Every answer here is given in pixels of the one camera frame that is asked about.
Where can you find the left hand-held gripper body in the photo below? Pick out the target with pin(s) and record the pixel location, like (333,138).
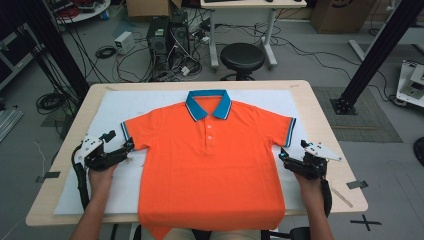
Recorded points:
(96,156)

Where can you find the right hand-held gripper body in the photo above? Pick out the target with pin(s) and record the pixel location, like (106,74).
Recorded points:
(313,166)

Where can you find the orange polo shirt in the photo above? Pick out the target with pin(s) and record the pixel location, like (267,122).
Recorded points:
(206,166)

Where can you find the person's right hand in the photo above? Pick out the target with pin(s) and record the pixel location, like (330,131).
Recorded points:
(310,188)

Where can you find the person's left hand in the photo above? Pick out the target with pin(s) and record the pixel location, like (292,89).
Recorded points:
(101,180)

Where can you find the white table mat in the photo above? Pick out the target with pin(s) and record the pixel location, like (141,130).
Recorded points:
(110,113)

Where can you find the thin wooden stick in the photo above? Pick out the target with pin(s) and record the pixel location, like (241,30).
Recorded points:
(341,197)

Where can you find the grey tape strip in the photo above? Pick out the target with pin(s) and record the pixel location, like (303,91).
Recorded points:
(50,175)
(357,184)

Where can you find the grey floor mat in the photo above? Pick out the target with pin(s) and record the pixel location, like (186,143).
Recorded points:
(366,123)

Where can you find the black tape cross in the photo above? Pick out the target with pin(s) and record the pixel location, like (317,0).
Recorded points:
(365,222)

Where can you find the white power adapter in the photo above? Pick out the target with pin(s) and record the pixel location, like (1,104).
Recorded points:
(185,70)

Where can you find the aluminium rails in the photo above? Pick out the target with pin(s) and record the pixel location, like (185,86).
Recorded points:
(8,123)

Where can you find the white power supply box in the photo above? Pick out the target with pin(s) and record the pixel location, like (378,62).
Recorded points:
(124,41)

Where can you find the black round stool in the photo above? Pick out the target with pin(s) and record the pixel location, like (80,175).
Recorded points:
(242,57)

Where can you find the black computer tower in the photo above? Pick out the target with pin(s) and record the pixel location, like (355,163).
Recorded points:
(180,36)
(157,40)

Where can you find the white machine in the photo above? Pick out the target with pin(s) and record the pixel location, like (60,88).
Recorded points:
(411,83)

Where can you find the round white table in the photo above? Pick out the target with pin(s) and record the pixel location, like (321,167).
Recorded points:
(95,12)

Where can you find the cardboard box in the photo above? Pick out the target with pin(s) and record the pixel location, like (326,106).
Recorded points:
(150,8)
(340,16)

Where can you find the white desk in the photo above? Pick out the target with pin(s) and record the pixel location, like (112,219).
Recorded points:
(253,3)

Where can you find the black frame post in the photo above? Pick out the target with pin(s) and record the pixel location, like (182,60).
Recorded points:
(56,46)
(376,53)

